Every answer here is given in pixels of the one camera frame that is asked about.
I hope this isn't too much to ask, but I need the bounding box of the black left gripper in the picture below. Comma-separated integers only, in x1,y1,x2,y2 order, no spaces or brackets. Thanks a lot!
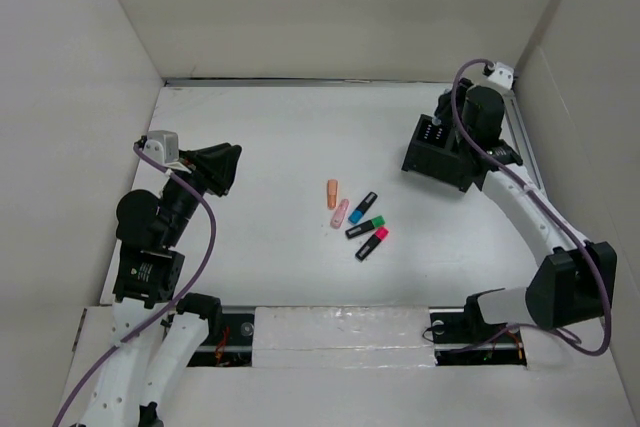
162,141,241,245

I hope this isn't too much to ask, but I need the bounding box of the orange highlighter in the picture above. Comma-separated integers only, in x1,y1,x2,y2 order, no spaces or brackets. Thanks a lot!
326,179,338,210

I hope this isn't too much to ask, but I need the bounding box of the green cap black highlighter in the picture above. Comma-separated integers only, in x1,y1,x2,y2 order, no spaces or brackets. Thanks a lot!
345,216,385,239

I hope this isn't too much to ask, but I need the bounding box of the blue cap black highlighter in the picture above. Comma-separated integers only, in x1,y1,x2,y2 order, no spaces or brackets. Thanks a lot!
348,192,378,225

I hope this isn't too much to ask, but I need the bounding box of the red cap black highlighter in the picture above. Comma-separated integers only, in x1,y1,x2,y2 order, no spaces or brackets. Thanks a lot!
355,226,389,262

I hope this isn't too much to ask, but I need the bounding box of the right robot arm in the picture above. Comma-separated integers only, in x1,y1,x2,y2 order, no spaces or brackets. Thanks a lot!
435,78,617,342

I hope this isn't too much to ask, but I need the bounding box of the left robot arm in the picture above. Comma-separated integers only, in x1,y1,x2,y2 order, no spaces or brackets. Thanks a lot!
78,135,242,426

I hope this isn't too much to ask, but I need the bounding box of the black two-compartment organizer box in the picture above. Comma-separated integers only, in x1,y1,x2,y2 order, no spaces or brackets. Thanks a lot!
401,115,478,192

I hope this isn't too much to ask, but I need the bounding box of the pink highlighter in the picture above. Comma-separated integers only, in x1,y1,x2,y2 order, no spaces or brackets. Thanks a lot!
330,199,349,229

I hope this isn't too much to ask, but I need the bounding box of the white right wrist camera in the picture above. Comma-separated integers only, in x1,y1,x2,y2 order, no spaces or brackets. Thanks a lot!
486,62,515,91

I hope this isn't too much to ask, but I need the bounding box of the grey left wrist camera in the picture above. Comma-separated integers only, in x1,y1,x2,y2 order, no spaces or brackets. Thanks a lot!
139,130,179,169

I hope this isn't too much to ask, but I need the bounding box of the aluminium rail right edge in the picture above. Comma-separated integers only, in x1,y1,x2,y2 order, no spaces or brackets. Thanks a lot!
499,86,581,303

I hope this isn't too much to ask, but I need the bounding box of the aluminium rail edge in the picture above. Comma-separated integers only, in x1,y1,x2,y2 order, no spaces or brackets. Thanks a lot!
164,77,435,88
499,86,581,303

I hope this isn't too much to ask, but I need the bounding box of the aluminium rail back edge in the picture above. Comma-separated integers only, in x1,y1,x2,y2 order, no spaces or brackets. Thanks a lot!
164,77,435,88

